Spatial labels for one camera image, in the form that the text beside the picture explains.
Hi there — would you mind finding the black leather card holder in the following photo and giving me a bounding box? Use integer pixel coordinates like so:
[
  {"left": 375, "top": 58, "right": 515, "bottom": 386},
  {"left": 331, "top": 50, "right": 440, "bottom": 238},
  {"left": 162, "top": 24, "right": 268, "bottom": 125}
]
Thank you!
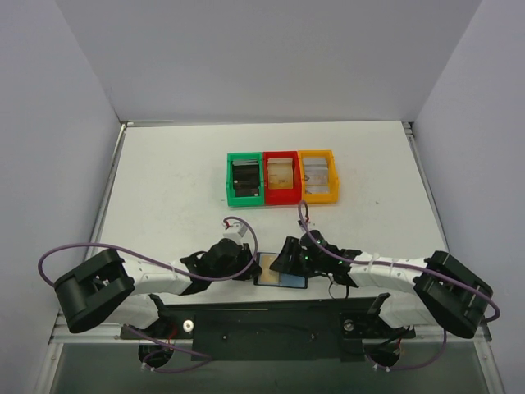
[{"left": 253, "top": 253, "right": 308, "bottom": 290}]

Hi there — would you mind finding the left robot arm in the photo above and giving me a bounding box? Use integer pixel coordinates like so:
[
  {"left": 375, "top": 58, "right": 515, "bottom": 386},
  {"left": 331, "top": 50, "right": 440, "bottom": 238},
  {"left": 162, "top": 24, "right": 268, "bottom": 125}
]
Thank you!
[{"left": 53, "top": 238, "right": 262, "bottom": 338}]

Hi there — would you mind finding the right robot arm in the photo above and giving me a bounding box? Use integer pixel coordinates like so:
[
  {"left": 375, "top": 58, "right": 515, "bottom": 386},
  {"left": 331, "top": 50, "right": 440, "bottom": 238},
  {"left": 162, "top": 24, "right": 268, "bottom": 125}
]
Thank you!
[{"left": 269, "top": 230, "right": 493, "bottom": 339}]

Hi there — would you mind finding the black card holders stack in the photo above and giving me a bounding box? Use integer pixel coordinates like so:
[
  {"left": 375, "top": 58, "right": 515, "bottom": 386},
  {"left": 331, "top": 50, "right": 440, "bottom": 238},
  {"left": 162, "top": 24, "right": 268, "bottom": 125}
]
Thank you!
[{"left": 231, "top": 159, "right": 260, "bottom": 197}]

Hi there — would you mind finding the grey cards stack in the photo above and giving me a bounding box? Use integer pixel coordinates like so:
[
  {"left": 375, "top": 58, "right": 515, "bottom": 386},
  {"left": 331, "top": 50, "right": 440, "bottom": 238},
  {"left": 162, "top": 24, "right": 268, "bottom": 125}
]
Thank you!
[{"left": 303, "top": 157, "right": 330, "bottom": 195}]

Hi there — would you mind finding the beige cards stack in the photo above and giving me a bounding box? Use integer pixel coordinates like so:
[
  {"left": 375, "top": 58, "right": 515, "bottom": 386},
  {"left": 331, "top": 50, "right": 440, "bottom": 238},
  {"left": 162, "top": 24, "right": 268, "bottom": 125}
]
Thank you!
[{"left": 267, "top": 158, "right": 294, "bottom": 190}]

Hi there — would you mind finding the green plastic bin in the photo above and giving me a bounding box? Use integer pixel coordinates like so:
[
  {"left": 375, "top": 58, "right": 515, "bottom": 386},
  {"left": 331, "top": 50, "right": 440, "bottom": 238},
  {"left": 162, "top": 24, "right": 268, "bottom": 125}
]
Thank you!
[{"left": 226, "top": 152, "right": 265, "bottom": 208}]

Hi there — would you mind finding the yellow plastic bin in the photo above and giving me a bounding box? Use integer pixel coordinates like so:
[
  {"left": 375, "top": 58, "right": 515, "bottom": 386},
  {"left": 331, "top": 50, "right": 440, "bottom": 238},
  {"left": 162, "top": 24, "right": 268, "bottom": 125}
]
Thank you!
[{"left": 298, "top": 150, "right": 340, "bottom": 204}]

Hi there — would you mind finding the red plastic bin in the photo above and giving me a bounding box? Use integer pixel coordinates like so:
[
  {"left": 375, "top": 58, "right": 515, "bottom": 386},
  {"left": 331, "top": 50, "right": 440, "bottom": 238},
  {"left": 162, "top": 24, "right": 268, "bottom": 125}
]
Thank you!
[{"left": 262, "top": 151, "right": 302, "bottom": 205}]

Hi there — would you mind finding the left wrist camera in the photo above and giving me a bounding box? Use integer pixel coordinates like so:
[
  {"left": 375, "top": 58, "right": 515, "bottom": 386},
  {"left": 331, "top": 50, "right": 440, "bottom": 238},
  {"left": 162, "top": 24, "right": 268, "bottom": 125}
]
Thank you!
[{"left": 223, "top": 222, "right": 248, "bottom": 245}]

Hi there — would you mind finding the black strap loop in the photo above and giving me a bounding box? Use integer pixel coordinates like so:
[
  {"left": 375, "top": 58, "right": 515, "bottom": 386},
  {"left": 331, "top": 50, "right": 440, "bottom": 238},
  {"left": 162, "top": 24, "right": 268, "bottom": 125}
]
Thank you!
[{"left": 326, "top": 274, "right": 352, "bottom": 300}]

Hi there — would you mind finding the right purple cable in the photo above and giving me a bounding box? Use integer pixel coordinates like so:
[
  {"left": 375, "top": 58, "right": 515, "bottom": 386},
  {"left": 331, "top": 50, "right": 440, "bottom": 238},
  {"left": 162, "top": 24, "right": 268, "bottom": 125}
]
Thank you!
[{"left": 297, "top": 200, "right": 501, "bottom": 373}]

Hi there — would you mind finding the purple cable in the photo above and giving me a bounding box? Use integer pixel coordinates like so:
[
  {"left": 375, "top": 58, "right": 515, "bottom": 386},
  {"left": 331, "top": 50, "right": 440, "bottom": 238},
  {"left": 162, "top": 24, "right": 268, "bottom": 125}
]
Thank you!
[
  {"left": 37, "top": 216, "right": 258, "bottom": 373},
  {"left": 297, "top": 200, "right": 501, "bottom": 373}
]

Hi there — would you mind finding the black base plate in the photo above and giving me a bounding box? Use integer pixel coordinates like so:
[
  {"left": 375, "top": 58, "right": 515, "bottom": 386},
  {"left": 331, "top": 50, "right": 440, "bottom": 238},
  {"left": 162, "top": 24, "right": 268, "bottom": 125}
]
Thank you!
[{"left": 138, "top": 293, "right": 415, "bottom": 368}]

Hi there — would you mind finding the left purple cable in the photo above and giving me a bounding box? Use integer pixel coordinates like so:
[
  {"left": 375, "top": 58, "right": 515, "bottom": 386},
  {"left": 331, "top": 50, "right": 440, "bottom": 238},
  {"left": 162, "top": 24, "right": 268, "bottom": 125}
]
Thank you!
[{"left": 37, "top": 216, "right": 258, "bottom": 373}]

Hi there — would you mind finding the aluminium frame rail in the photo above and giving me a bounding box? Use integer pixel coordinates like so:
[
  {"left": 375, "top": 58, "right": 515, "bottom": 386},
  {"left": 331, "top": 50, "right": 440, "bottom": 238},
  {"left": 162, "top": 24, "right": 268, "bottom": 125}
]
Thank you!
[{"left": 48, "top": 314, "right": 122, "bottom": 345}]

